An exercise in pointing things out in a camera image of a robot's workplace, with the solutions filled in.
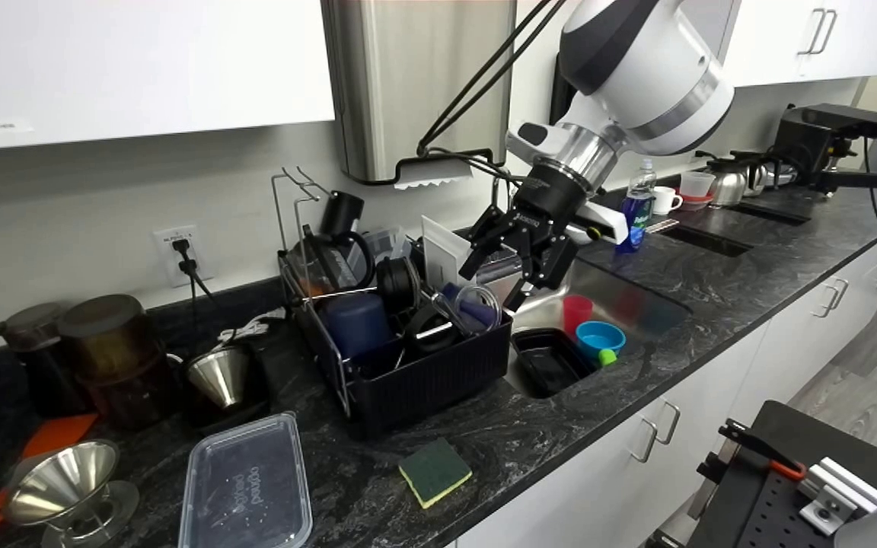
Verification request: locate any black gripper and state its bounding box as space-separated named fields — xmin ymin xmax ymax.
xmin=453 ymin=166 xmax=592 ymax=300

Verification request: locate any silver butter knife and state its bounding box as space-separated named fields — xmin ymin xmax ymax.
xmin=412 ymin=321 xmax=460 ymax=344

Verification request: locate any stainless steel sink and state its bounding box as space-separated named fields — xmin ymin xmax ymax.
xmin=501 ymin=256 xmax=693 ymax=406

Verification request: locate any black dish drainer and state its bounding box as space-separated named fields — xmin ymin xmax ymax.
xmin=276 ymin=246 xmax=514 ymax=441

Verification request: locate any clear bluish plastic tub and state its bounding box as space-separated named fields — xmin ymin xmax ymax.
xmin=437 ymin=285 xmax=504 ymax=337

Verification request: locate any white square plate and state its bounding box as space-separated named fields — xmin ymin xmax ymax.
xmin=416 ymin=215 xmax=478 ymax=294

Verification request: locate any white paper towel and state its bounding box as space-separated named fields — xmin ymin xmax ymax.
xmin=393 ymin=152 xmax=492 ymax=195

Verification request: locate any small blue cup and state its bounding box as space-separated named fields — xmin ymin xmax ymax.
xmin=618 ymin=193 xmax=657 ymax=256

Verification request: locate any light blue bowl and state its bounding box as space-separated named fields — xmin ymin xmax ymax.
xmin=571 ymin=321 xmax=630 ymax=366

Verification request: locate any black round lid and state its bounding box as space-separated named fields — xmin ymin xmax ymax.
xmin=374 ymin=256 xmax=427 ymax=317

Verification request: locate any white mug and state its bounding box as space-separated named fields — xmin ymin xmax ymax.
xmin=647 ymin=182 xmax=685 ymax=220

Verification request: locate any round glass lid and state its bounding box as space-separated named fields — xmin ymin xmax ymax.
xmin=294 ymin=228 xmax=374 ymax=300

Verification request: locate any dark blue cup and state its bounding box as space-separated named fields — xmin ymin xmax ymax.
xmin=316 ymin=289 xmax=398 ymax=361

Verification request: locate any white cup red base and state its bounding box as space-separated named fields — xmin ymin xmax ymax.
xmin=680 ymin=167 xmax=719 ymax=215

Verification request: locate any black flat tray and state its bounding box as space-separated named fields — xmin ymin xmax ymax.
xmin=662 ymin=222 xmax=755 ymax=260

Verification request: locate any black cylinder cup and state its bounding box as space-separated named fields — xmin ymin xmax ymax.
xmin=313 ymin=189 xmax=367 ymax=244

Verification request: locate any steel paper towel dispenser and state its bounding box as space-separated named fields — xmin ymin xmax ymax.
xmin=319 ymin=0 xmax=519 ymax=189

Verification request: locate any green yellow sponge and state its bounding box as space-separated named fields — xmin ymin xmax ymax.
xmin=396 ymin=435 xmax=476 ymax=513

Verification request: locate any white lower cabinet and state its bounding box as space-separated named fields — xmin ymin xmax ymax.
xmin=449 ymin=211 xmax=877 ymax=548

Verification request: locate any black pliers red grip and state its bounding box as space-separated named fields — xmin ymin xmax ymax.
xmin=714 ymin=417 xmax=809 ymax=489

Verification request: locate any metal cone dripper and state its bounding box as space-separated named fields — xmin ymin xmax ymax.
xmin=185 ymin=342 xmax=254 ymax=410

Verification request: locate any black perforated platform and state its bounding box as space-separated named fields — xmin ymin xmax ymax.
xmin=685 ymin=400 xmax=877 ymax=548

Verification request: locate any amber glass jar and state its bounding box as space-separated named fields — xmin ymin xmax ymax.
xmin=56 ymin=294 xmax=160 ymax=429

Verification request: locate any dark jar with lid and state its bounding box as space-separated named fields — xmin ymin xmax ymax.
xmin=0 ymin=302 xmax=83 ymax=421

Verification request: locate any orange flat utensil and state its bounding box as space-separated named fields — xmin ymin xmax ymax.
xmin=0 ymin=410 xmax=99 ymax=537

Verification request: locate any metal funnel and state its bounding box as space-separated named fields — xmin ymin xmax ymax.
xmin=2 ymin=435 xmax=123 ymax=531

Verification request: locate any steel kettle beside camera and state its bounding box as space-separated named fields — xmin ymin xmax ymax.
xmin=707 ymin=166 xmax=767 ymax=211

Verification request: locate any silver cabinet handle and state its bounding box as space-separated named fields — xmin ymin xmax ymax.
xmin=817 ymin=280 xmax=853 ymax=321
xmin=628 ymin=414 xmax=662 ymax=466
xmin=799 ymin=6 xmax=841 ymax=61
xmin=654 ymin=400 xmax=685 ymax=447

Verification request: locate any chrome wire rack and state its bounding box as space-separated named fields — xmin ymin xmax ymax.
xmin=268 ymin=166 xmax=357 ymax=421

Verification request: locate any black camera on stand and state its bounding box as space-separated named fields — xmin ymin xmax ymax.
xmin=767 ymin=105 xmax=877 ymax=195

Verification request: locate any black plug cable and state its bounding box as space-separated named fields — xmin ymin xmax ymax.
xmin=170 ymin=239 xmax=223 ymax=307

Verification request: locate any white wall outlet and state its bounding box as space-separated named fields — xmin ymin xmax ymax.
xmin=151 ymin=222 xmax=200 ymax=280

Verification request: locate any silver metal bracket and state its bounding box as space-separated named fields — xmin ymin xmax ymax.
xmin=796 ymin=455 xmax=877 ymax=540

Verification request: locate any white wall cabinet with handles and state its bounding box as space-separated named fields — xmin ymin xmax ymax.
xmin=730 ymin=0 xmax=877 ymax=86

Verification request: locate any plain white wall cabinet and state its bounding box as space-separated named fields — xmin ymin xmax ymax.
xmin=0 ymin=0 xmax=338 ymax=160

